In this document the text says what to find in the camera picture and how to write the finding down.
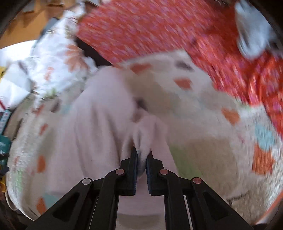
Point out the teal packaging box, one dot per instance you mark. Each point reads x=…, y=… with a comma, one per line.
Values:
x=5, y=146

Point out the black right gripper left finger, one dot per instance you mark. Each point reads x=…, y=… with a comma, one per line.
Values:
x=92, y=204

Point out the white paper shopping bag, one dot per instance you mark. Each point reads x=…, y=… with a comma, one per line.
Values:
x=15, y=86

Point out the light blue paint set box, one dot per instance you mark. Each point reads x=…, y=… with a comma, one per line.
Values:
x=4, y=120

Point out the pale pink printed shirt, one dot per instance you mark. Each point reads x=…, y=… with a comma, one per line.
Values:
x=104, y=123

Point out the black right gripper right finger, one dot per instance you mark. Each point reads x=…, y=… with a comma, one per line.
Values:
x=190, y=204

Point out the wooden spindle headboard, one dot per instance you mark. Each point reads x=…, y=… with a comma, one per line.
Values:
x=27, y=25

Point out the red floral crumpled cloth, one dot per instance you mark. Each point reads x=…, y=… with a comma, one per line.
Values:
x=253, y=82

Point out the white floral pillow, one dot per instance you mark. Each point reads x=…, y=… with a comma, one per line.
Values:
x=56, y=62

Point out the grey white plush toy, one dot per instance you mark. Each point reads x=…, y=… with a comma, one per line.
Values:
x=255, y=33

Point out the quilted heart pattern bedspread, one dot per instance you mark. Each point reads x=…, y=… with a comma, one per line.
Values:
x=232, y=147

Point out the red floral pillow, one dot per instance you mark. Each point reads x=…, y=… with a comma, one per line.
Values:
x=122, y=30

